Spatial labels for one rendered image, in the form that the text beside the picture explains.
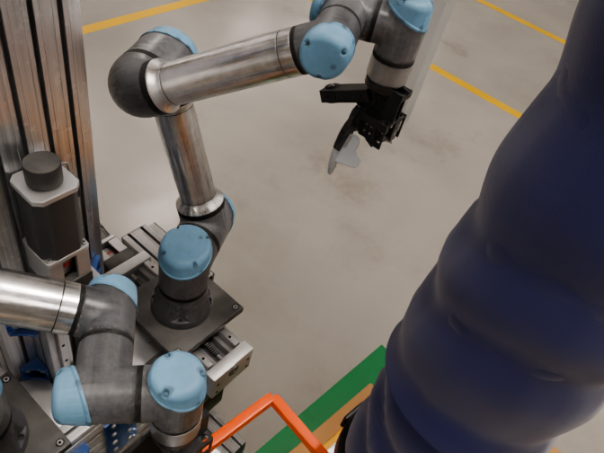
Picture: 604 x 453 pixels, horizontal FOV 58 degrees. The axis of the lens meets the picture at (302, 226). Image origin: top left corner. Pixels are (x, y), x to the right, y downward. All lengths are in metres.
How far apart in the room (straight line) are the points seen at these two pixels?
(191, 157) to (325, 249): 1.92
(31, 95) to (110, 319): 0.37
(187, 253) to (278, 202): 2.04
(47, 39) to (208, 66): 0.24
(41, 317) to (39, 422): 0.50
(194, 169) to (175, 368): 0.59
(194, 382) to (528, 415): 0.40
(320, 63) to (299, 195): 2.52
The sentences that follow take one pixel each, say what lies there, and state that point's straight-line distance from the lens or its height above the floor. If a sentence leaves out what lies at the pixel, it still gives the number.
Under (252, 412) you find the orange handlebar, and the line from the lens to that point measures 1.12.
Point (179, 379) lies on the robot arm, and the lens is 0.75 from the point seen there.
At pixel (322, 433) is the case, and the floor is 0.94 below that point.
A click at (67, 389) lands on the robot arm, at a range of 0.78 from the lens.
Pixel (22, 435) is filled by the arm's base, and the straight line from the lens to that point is 1.28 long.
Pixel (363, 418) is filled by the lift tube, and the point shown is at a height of 1.42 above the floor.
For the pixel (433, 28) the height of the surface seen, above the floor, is 0.76.
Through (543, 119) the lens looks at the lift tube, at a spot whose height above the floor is 1.99.
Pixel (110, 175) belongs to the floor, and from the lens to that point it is 3.31.
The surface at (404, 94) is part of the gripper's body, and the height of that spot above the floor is 1.71.
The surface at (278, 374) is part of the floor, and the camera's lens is 2.55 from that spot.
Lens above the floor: 2.20
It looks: 45 degrees down
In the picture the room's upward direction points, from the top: 16 degrees clockwise
